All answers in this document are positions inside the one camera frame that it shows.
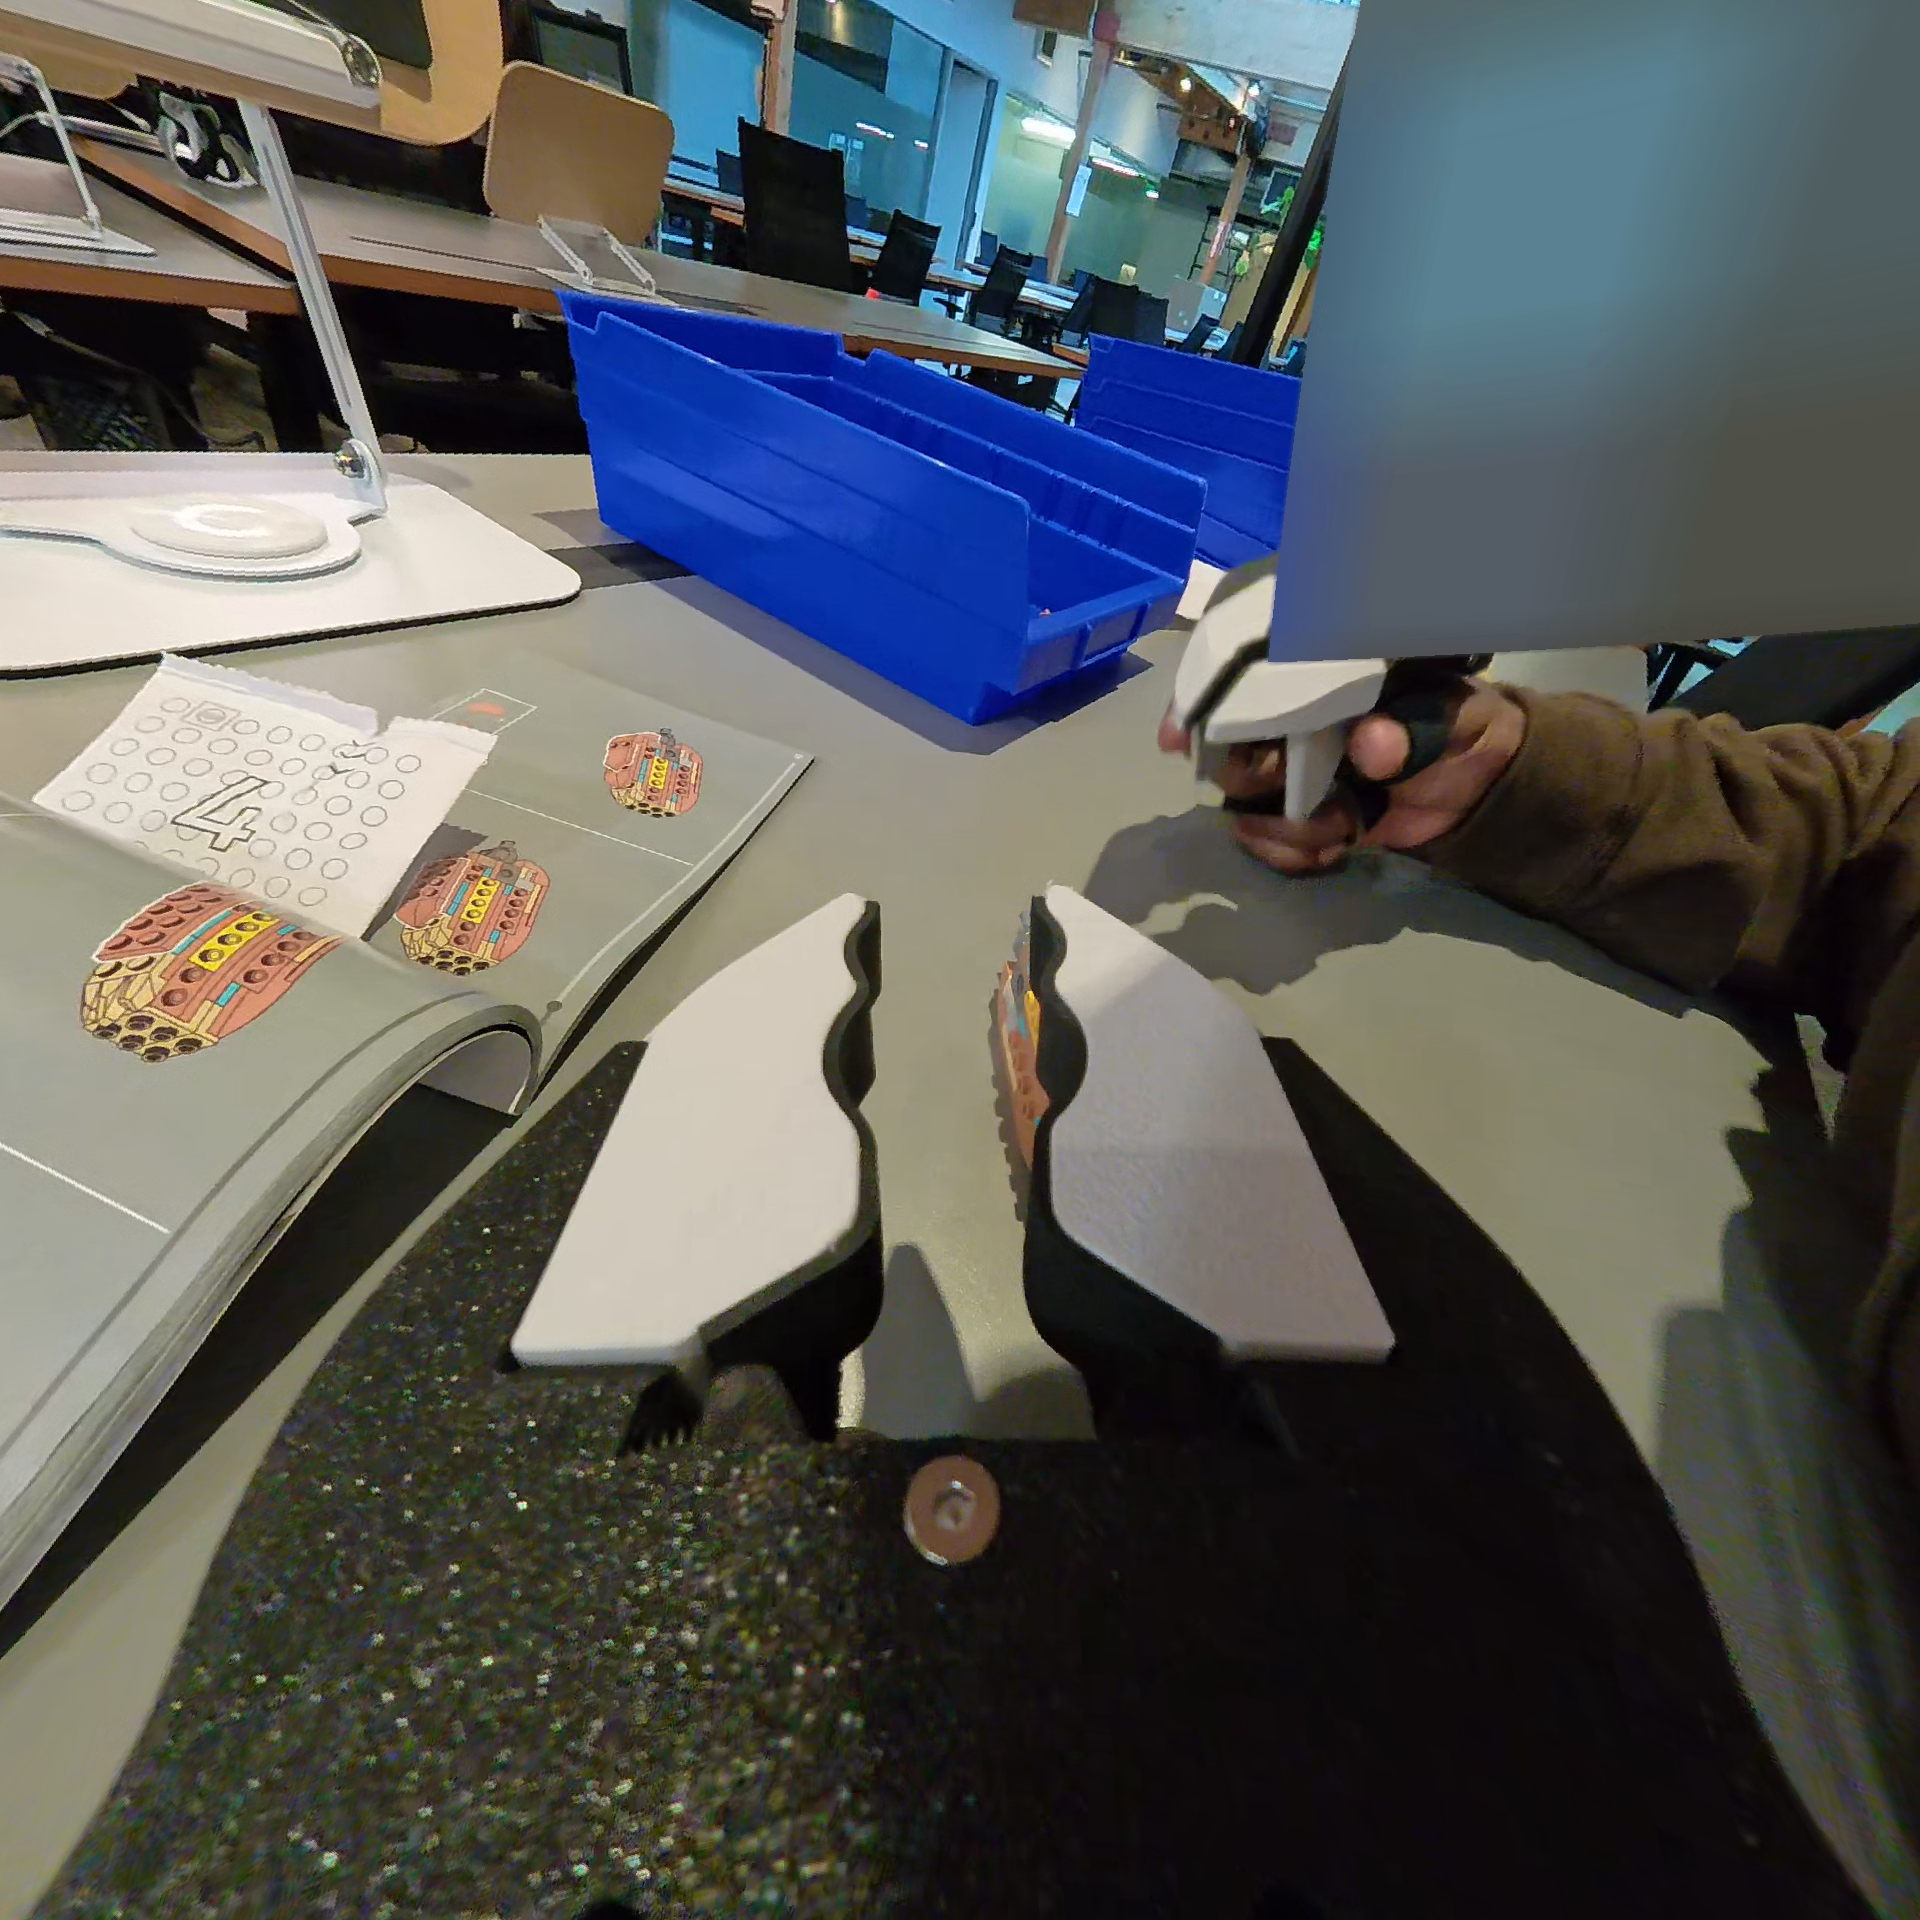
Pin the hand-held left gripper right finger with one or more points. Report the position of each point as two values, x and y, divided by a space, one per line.
1201 1185

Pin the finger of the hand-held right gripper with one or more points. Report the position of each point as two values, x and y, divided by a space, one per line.
1276 703
1223 629

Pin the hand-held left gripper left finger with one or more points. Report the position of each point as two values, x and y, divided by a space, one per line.
721 1172

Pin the colourful toy brick assembly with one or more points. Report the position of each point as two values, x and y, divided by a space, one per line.
1022 1037

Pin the blue plastic bin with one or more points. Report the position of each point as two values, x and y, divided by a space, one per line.
827 494

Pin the person's right forearm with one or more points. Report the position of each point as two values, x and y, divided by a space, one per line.
1652 839

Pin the grey desk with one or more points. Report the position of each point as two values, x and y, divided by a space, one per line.
960 781

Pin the white desk stand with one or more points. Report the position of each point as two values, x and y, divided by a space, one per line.
451 580

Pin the person's right hand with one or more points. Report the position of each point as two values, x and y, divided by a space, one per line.
1441 781

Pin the stack of blue bins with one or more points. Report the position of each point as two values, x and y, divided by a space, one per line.
1201 435

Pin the black office chair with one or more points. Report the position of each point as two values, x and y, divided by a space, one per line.
797 211
909 255

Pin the grey instruction booklet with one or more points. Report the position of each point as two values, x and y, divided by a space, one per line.
150 1125

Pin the white numbered paper bag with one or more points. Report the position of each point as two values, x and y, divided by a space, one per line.
255 781

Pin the person's dark jacket torso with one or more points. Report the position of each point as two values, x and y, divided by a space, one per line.
1883 1277

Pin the clear acrylic stand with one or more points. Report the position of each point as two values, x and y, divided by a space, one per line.
592 260
77 224

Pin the long wooden table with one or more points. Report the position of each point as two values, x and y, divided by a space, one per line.
422 241

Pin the wood-framed black panel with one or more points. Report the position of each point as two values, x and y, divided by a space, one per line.
451 77

